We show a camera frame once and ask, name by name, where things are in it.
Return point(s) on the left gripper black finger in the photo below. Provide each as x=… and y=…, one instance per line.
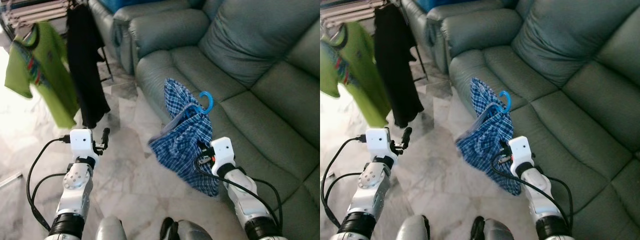
x=406, y=137
x=105, y=137

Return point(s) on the blue plaid cloth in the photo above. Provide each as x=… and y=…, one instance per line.
x=487, y=140
x=185, y=140

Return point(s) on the blue plastic hanger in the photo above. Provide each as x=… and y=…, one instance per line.
x=508, y=101
x=210, y=102

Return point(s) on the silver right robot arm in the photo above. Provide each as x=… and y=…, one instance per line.
x=242, y=192
x=540, y=192

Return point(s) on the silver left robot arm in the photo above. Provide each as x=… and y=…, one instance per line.
x=372, y=190
x=75, y=190

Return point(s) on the black shirt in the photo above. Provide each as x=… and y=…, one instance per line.
x=87, y=65
x=397, y=65

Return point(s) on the silver right robot leg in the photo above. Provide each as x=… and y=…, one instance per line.
x=192, y=232
x=497, y=232

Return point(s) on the silver robot leg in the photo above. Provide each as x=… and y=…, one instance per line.
x=414, y=231
x=497, y=232
x=192, y=232
x=110, y=231

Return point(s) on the green shirt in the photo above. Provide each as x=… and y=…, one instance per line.
x=45, y=75
x=355, y=75

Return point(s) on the silver left robot leg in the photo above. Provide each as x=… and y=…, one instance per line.
x=110, y=231
x=414, y=231

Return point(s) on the white metal tube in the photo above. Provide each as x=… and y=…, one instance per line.
x=10, y=180

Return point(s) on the grey green leather sofa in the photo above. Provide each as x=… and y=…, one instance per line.
x=260, y=75
x=570, y=75

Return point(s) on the blue bag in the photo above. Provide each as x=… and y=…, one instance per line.
x=440, y=4
x=125, y=4

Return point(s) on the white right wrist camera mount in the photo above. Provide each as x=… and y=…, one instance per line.
x=520, y=152
x=223, y=152

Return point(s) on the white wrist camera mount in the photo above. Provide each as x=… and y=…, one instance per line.
x=223, y=152
x=378, y=142
x=520, y=152
x=81, y=142

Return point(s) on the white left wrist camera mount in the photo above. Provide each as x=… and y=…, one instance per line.
x=81, y=142
x=378, y=142

